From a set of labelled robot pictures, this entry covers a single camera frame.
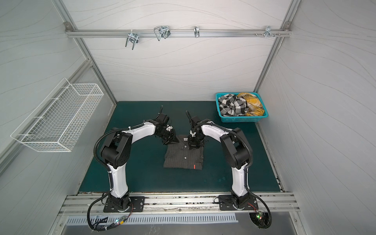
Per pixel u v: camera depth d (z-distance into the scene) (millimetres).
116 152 522
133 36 783
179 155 866
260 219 722
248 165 500
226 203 733
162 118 820
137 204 735
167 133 842
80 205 749
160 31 764
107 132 511
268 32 762
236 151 516
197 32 780
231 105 1078
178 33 776
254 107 1039
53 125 661
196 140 821
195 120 805
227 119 1038
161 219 703
